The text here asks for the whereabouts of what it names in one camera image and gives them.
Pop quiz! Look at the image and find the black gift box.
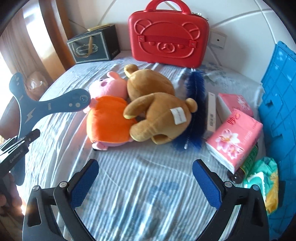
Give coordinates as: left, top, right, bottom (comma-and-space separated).
67, 24, 121, 64

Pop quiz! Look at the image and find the small gold box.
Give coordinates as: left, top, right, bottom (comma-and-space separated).
87, 23, 111, 32

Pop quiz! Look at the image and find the clear plastic bag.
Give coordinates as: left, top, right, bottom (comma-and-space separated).
25, 71, 48, 98

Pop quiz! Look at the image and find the small pink tissue pack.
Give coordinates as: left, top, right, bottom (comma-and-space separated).
217, 93, 254, 123

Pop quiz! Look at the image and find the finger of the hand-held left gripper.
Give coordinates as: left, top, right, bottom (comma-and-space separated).
21, 129, 41, 149

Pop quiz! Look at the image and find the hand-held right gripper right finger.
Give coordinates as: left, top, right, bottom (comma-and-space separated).
192, 159, 270, 241

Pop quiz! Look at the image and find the dark glass bottle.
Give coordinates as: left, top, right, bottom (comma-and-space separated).
227, 144, 259, 184

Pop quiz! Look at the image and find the white wall socket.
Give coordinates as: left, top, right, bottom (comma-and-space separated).
208, 30, 226, 48

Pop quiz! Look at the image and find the pink floral tissue pack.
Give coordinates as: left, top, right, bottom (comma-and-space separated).
206, 109, 263, 174

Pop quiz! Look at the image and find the slim white box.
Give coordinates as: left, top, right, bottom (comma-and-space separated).
203, 92, 217, 140

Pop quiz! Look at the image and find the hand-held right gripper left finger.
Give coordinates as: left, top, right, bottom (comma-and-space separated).
22, 159, 100, 241

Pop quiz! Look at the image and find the red bear suitcase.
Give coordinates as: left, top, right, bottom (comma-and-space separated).
128, 0, 210, 68

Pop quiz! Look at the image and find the blue boomerang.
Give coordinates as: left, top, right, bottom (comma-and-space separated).
0, 72, 91, 186

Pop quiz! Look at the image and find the orange pink pig plush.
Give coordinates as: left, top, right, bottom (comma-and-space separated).
84, 71, 137, 151

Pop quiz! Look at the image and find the green wet wipes pack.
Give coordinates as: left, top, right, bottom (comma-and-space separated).
243, 157, 279, 215

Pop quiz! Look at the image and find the blue plastic crate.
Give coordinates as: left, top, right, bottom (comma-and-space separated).
257, 41, 296, 220

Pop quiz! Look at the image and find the person's left hand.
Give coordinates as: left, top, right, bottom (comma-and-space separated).
0, 172, 23, 215

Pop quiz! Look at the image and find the brown bear plush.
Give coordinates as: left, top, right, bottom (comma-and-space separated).
123, 64, 198, 144

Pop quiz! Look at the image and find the blue feather brush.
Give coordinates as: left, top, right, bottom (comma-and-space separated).
171, 67, 206, 152

